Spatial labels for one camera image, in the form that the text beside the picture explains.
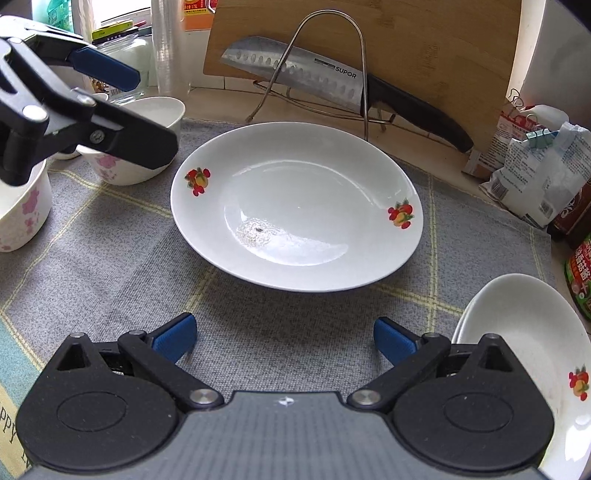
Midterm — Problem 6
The red food packet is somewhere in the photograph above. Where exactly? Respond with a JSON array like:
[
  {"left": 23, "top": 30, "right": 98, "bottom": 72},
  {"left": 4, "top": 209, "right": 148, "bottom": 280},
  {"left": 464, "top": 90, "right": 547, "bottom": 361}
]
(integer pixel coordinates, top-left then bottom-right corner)
[{"left": 462, "top": 89, "right": 570, "bottom": 179}]

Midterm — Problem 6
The glass jar with green lid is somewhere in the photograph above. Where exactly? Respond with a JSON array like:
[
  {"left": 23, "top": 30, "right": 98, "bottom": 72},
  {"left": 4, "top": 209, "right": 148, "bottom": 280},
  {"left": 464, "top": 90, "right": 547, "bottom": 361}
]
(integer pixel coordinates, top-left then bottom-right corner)
[{"left": 91, "top": 19, "right": 153, "bottom": 105}]

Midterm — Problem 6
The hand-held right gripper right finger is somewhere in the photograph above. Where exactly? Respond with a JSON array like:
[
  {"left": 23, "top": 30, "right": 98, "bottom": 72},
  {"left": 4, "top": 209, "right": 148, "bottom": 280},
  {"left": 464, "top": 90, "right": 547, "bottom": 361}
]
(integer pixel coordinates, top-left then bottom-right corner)
[{"left": 347, "top": 318, "right": 529, "bottom": 412}]

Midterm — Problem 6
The bamboo cutting board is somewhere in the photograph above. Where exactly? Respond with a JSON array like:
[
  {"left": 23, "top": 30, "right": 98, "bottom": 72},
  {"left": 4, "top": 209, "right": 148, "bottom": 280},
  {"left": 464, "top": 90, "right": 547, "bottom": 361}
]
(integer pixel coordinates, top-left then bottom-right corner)
[{"left": 203, "top": 0, "right": 523, "bottom": 154}]

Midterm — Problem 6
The dark soy sauce bottle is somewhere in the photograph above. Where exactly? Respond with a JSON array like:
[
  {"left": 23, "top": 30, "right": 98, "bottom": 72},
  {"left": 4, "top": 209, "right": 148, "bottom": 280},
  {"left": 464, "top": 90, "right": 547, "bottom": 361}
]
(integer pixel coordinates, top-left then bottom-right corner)
[{"left": 549, "top": 184, "right": 591, "bottom": 253}]

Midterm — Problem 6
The green binder clip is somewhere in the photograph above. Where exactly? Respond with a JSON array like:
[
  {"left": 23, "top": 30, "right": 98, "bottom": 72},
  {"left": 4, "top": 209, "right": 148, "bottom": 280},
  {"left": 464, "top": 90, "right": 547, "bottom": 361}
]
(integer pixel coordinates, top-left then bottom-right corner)
[{"left": 525, "top": 128, "right": 560, "bottom": 149}]

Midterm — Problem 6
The orange cooking wine jug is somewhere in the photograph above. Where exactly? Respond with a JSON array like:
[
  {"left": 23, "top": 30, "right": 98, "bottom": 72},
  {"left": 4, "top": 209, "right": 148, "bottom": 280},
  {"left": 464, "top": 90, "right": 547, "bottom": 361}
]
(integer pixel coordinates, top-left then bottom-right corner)
[{"left": 182, "top": 0, "right": 219, "bottom": 33}]

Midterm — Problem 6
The green-lidded sauce jar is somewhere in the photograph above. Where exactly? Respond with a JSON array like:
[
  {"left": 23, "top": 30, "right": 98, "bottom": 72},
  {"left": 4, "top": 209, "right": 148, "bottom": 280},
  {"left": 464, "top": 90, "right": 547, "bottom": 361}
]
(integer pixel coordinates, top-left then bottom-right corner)
[{"left": 564, "top": 239, "right": 591, "bottom": 322}]

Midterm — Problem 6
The grey and teal checked cloth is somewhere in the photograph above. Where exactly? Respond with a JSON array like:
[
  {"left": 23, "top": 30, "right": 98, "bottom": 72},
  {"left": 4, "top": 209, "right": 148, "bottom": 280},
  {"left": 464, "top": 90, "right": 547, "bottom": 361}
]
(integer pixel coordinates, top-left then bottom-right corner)
[{"left": 0, "top": 117, "right": 557, "bottom": 480}]

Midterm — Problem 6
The tall cling film roll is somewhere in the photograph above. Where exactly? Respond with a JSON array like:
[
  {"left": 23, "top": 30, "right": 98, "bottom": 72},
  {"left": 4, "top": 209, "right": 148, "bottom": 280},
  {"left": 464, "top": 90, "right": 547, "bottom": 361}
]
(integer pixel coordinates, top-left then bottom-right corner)
[{"left": 151, "top": 0, "right": 193, "bottom": 100}]

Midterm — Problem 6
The green dish soap bottle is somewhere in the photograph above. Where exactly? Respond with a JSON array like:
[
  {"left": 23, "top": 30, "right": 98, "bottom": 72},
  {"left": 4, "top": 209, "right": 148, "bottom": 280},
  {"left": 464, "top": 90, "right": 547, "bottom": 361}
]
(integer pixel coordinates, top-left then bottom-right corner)
[{"left": 45, "top": 0, "right": 77, "bottom": 22}]

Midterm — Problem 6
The white bowl with pink flowers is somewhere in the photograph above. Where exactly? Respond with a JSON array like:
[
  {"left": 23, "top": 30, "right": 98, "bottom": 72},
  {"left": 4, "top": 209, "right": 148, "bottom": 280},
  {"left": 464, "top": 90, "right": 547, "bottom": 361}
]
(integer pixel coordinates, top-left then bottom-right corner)
[
  {"left": 76, "top": 96, "right": 186, "bottom": 186},
  {"left": 46, "top": 91, "right": 110, "bottom": 161},
  {"left": 0, "top": 157, "right": 53, "bottom": 253}
]

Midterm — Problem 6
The black-handled kitchen knife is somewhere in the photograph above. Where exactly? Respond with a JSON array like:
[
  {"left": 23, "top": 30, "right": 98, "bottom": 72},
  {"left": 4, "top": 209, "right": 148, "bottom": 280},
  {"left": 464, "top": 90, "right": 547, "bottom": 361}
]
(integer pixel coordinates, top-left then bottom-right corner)
[{"left": 220, "top": 36, "right": 475, "bottom": 153}]

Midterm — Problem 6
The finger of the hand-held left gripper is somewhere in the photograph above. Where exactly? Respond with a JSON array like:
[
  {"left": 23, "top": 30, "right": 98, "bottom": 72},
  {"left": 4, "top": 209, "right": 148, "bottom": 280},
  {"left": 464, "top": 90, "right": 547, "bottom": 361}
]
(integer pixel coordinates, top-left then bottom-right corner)
[
  {"left": 0, "top": 38, "right": 180, "bottom": 186},
  {"left": 21, "top": 28, "right": 141, "bottom": 91}
]

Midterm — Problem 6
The steel wire rack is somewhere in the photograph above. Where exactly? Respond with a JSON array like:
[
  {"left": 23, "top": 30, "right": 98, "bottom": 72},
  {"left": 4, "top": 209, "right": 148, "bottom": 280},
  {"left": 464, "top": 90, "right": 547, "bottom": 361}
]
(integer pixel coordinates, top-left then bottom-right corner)
[{"left": 246, "top": 12, "right": 396, "bottom": 140}]

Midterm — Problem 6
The white food packet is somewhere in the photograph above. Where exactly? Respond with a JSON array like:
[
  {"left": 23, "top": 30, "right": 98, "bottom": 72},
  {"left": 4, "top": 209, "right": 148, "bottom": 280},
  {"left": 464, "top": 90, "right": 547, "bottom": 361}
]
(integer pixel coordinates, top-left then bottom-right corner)
[{"left": 480, "top": 122, "right": 591, "bottom": 230}]

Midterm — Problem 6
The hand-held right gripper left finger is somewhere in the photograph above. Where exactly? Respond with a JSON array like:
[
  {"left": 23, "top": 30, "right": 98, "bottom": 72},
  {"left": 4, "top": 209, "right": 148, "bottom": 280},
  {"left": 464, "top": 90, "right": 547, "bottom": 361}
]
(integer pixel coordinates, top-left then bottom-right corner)
[{"left": 55, "top": 313, "right": 223, "bottom": 412}]

